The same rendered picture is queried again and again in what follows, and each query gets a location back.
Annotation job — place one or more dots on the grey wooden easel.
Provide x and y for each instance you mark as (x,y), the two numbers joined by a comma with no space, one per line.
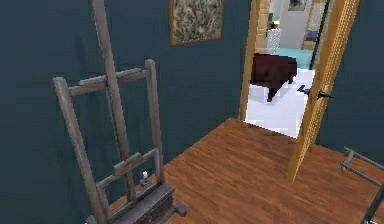
(113,96)

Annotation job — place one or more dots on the dark red table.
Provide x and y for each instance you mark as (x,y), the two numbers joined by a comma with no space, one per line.
(271,70)

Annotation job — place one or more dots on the light wooden room door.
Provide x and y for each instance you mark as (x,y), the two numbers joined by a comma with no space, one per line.
(320,93)

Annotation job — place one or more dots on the framed mottled wall picture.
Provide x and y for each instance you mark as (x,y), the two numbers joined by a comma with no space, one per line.
(196,19)

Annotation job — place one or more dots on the framed dark wall picture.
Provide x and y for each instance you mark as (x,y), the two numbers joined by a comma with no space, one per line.
(297,4)

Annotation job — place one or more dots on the grey metal frame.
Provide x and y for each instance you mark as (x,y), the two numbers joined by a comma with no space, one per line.
(361,173)

